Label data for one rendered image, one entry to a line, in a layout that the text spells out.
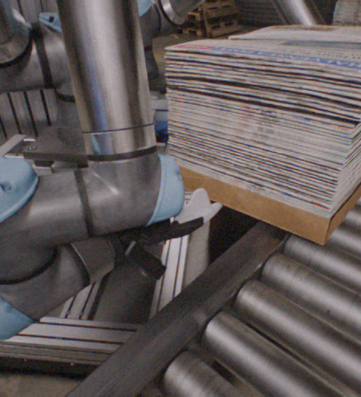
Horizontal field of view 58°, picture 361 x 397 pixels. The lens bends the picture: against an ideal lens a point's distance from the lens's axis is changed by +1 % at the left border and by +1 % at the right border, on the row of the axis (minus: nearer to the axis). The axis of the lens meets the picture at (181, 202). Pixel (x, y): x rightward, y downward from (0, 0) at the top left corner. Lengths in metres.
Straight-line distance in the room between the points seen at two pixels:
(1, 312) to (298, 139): 0.39
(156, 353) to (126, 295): 0.82
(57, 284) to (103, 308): 0.76
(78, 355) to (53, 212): 0.82
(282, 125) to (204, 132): 0.13
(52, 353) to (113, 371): 0.79
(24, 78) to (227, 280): 0.50
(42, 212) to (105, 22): 0.18
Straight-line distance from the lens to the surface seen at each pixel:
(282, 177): 0.47
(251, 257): 0.46
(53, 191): 0.34
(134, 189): 0.33
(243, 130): 0.47
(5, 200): 0.32
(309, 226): 0.48
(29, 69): 0.69
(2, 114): 1.02
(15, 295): 0.39
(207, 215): 0.52
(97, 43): 0.33
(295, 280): 0.45
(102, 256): 0.42
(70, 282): 0.41
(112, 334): 1.08
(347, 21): 1.72
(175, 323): 0.38
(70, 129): 0.72
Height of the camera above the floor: 1.12
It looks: 35 degrees down
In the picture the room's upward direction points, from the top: straight up
